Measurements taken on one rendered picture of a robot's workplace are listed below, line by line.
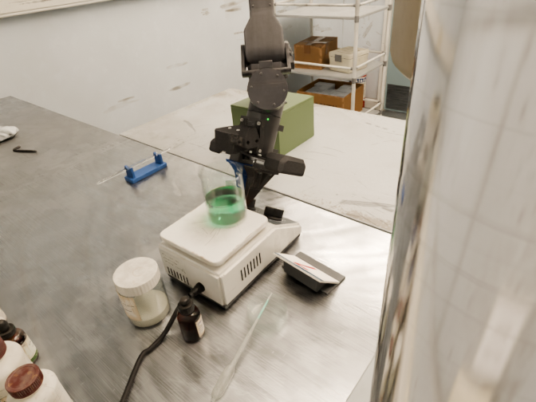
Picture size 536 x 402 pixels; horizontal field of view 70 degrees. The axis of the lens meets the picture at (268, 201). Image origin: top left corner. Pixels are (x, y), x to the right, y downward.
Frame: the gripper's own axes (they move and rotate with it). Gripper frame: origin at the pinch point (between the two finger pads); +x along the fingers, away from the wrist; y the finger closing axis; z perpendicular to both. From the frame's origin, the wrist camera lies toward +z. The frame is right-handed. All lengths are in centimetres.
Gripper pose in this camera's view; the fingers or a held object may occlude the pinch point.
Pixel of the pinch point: (247, 185)
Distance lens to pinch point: 65.1
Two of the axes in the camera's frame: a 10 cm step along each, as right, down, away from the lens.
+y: 6.8, 2.8, -6.8
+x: -2.4, 9.6, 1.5
